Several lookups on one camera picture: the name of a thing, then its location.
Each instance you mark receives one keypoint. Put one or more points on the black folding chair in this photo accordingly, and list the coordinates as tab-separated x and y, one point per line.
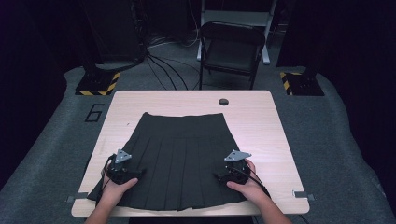
232	53

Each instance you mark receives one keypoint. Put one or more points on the grey tape strip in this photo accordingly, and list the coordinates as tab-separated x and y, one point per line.
79	196
302	194

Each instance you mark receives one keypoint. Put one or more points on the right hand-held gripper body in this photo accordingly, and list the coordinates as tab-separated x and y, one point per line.
236	172

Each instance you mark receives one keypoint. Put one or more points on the white metal stand frame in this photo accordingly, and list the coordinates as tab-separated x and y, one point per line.
266	40

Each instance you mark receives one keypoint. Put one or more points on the black curtain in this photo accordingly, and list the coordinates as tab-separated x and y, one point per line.
31	77
358	46

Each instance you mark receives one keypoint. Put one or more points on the round black table grommet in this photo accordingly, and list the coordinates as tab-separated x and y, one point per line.
223	101

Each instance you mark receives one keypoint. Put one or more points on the black stand base striped tape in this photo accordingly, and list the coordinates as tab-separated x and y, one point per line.
303	84
96	84

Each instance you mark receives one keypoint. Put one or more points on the dark grey pleated skirt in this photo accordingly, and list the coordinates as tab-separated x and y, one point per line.
180	161

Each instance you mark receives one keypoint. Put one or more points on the person's right hand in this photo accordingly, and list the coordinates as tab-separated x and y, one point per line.
252	186

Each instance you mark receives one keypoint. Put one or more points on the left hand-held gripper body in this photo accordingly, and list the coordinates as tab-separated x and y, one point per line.
120	172

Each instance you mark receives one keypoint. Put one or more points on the person's left hand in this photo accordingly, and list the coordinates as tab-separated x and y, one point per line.
116	191

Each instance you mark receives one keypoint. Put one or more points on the black equipment cabinet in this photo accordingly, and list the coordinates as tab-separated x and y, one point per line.
115	31

